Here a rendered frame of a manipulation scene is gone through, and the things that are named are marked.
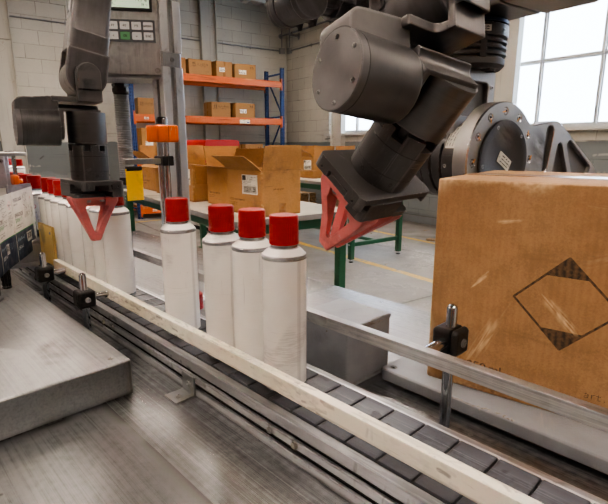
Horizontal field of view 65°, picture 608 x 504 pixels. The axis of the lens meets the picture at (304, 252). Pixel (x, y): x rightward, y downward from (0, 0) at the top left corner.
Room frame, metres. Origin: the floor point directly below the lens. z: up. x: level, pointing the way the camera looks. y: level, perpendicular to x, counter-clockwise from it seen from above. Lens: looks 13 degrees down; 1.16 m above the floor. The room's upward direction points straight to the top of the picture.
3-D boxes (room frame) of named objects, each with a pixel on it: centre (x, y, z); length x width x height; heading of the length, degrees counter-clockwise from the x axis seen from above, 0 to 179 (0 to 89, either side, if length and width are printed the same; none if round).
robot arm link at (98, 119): (0.77, 0.35, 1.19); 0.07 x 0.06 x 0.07; 125
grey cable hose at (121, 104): (1.06, 0.39, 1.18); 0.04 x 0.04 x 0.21
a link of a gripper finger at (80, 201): (0.78, 0.35, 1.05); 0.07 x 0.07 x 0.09; 43
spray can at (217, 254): (0.61, 0.11, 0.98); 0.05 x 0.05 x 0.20
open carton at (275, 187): (2.75, 0.22, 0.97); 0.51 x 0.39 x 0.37; 131
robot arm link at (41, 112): (0.75, 0.37, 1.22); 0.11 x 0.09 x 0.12; 125
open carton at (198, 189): (3.43, 0.75, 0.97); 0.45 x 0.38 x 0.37; 128
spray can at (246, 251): (0.58, 0.06, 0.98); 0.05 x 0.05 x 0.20
